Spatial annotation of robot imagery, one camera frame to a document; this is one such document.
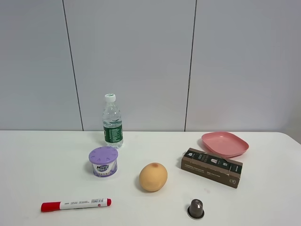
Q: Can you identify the brown coffee capsule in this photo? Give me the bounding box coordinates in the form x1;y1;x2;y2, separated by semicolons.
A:
187;199;205;220

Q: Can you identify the pink plastic plate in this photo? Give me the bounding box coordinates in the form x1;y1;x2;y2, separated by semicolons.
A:
201;132;249;158

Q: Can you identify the orange egg-shaped fruit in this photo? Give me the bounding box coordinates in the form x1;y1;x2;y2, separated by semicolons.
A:
139;162;168;192

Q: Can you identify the clear plastic water bottle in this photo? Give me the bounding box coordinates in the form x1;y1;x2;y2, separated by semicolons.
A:
103;94;123;149

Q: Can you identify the purple lidded air freshener tub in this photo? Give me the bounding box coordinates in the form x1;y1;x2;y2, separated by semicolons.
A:
88;146;118;178

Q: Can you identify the brown cardboard box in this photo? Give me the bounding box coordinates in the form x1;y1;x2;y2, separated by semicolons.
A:
181;148;243;189

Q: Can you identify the red and white marker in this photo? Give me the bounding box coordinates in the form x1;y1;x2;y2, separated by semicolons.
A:
40;198;112;213

